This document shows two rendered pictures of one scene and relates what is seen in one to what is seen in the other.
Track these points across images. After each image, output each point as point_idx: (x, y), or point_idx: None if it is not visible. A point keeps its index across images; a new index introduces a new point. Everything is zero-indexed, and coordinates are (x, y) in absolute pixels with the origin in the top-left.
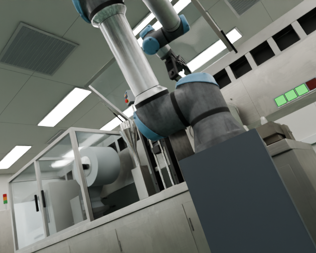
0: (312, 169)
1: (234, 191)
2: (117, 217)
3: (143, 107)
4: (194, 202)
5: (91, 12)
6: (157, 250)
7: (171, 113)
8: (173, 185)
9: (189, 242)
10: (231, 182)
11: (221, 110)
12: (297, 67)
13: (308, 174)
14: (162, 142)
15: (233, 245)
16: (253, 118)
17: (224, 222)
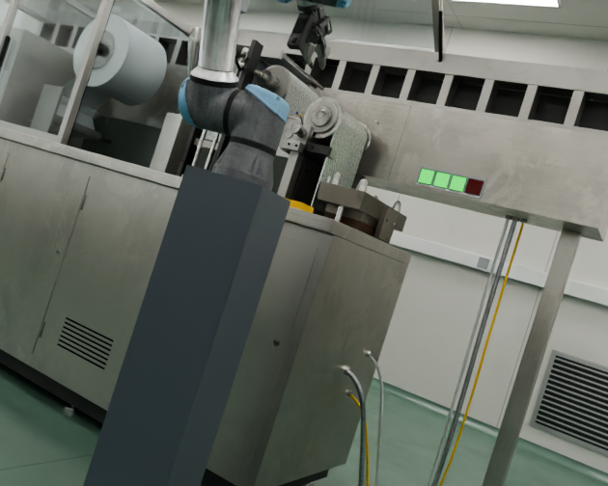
0: (352, 273)
1: (209, 222)
2: (101, 165)
3: (196, 85)
4: (174, 208)
5: None
6: (125, 238)
7: (218, 113)
8: None
9: None
10: (212, 214)
11: (262, 148)
12: (481, 150)
13: (329, 270)
14: None
15: (178, 258)
16: (379, 171)
17: (184, 238)
